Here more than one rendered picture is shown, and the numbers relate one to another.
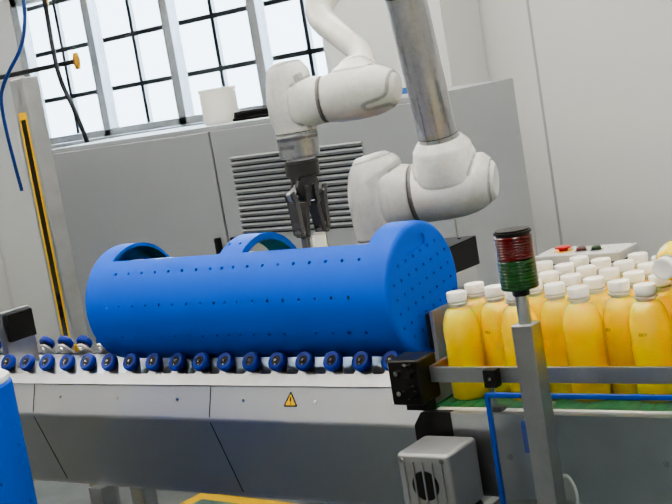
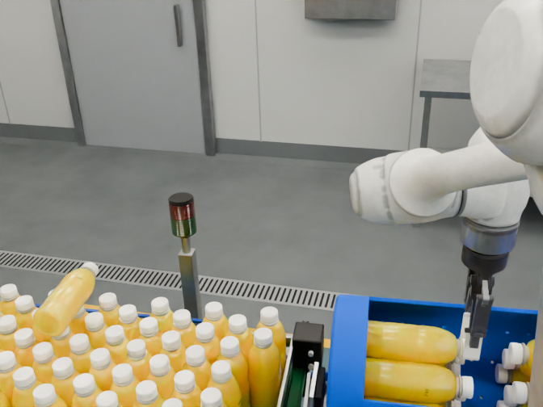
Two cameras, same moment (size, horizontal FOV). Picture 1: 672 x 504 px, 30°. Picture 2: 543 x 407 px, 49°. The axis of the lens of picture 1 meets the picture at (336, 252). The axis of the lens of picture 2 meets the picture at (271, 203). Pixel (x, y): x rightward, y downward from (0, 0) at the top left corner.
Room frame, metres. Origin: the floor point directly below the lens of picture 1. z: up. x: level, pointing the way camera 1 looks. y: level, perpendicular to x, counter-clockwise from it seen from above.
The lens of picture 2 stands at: (3.35, -0.66, 1.94)
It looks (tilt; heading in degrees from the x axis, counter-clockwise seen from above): 28 degrees down; 155
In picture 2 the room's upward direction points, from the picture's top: 2 degrees counter-clockwise
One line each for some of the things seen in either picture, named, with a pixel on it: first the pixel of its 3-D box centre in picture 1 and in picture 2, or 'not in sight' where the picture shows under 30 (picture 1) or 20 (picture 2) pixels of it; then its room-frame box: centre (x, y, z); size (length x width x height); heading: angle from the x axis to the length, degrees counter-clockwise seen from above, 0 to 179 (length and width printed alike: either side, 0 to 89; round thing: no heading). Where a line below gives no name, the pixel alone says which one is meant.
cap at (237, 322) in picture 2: (494, 292); (237, 324); (2.38, -0.29, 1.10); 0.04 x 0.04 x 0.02
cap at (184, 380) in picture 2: (564, 270); (184, 381); (2.49, -0.45, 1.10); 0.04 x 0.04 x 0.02
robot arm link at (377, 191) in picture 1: (381, 193); not in sight; (3.28, -0.14, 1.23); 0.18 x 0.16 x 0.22; 70
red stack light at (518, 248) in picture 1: (514, 246); (182, 207); (2.05, -0.29, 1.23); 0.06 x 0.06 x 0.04
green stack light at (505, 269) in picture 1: (518, 273); (183, 223); (2.05, -0.29, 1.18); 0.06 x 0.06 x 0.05
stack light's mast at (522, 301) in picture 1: (518, 276); (183, 224); (2.05, -0.29, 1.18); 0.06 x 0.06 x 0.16
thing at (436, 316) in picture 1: (444, 334); (317, 401); (2.56, -0.19, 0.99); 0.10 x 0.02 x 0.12; 144
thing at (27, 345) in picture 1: (19, 337); not in sight; (3.35, 0.88, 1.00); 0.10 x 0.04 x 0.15; 144
